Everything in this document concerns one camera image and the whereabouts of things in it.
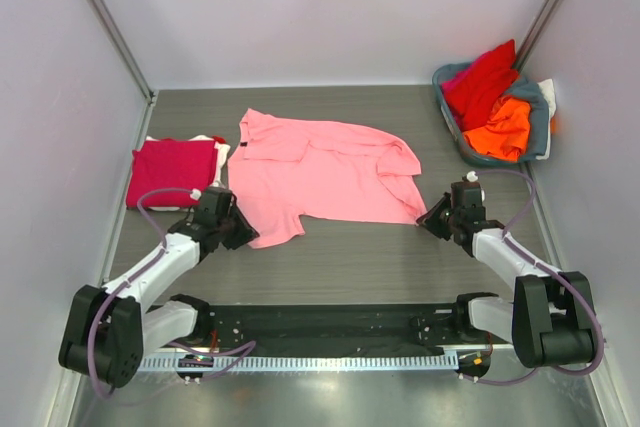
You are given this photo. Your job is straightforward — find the pink t shirt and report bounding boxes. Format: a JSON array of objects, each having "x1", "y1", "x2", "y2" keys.
[{"x1": 227, "y1": 109, "x2": 427, "y2": 249}]

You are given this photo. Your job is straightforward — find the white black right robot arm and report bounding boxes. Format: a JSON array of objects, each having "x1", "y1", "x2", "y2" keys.
[{"x1": 417, "y1": 179, "x2": 604, "y2": 374}]

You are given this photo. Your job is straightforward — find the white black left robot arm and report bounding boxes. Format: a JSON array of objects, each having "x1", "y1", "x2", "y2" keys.
[{"x1": 58, "y1": 187, "x2": 258, "y2": 399}]

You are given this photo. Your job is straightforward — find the folded crimson t shirt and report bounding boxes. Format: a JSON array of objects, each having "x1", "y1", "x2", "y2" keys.
[{"x1": 126, "y1": 139, "x2": 216, "y2": 209}]

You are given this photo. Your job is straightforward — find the orange t shirt in basket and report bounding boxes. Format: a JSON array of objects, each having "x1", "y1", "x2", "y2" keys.
[{"x1": 463, "y1": 96, "x2": 531, "y2": 162}]

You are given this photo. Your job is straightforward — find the grey blue t shirt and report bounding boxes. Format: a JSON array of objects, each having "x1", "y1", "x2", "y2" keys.
[{"x1": 505, "y1": 75, "x2": 553, "y2": 164}]

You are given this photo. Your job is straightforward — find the red t shirt in basket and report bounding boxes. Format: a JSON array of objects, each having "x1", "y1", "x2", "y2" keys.
[{"x1": 441, "y1": 39, "x2": 519, "y2": 131}]

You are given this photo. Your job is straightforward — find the teal laundry basket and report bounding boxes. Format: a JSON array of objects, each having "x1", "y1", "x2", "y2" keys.
[{"x1": 432, "y1": 62, "x2": 517, "y2": 168}]

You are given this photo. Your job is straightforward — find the white cloth in basket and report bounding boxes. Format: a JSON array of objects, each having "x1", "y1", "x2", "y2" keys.
[{"x1": 538, "y1": 79, "x2": 557, "y2": 119}]

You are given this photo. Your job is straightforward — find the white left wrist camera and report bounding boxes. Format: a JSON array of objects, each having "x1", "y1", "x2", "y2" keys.
[{"x1": 190, "y1": 189, "x2": 202, "y2": 201}]

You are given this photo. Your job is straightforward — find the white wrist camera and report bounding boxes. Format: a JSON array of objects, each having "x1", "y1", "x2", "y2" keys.
[
  {"x1": 464, "y1": 171, "x2": 479, "y2": 183},
  {"x1": 190, "y1": 189, "x2": 202, "y2": 201}
]

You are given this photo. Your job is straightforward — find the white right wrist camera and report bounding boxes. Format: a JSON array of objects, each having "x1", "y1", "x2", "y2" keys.
[{"x1": 464, "y1": 171, "x2": 479, "y2": 183}]

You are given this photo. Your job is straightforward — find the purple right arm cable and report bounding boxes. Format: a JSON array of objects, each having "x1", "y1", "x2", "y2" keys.
[{"x1": 457, "y1": 169, "x2": 606, "y2": 387}]

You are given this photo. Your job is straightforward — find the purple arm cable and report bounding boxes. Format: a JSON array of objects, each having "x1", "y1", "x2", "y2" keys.
[
  {"x1": 457, "y1": 169, "x2": 606, "y2": 387},
  {"x1": 87, "y1": 187, "x2": 257, "y2": 398}
]

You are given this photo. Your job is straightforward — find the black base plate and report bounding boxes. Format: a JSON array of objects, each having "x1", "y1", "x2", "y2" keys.
[{"x1": 177, "y1": 303, "x2": 506, "y2": 358}]

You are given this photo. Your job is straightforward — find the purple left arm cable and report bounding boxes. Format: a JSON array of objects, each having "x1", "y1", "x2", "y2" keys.
[{"x1": 87, "y1": 187, "x2": 257, "y2": 398}]

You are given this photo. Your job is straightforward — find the slotted cable duct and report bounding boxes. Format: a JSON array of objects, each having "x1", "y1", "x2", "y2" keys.
[{"x1": 138, "y1": 351, "x2": 459, "y2": 375}]

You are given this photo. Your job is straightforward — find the left aluminium frame post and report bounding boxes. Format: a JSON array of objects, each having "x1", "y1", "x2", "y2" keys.
[{"x1": 87, "y1": 0, "x2": 156, "y2": 104}]

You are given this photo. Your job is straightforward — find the aluminium frame post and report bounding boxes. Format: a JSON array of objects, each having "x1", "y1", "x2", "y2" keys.
[
  {"x1": 514, "y1": 0, "x2": 596, "y2": 66},
  {"x1": 87, "y1": 0, "x2": 156, "y2": 104}
]

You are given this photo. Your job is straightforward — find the right aluminium frame post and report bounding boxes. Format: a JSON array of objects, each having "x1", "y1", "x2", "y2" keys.
[{"x1": 514, "y1": 0, "x2": 596, "y2": 66}]

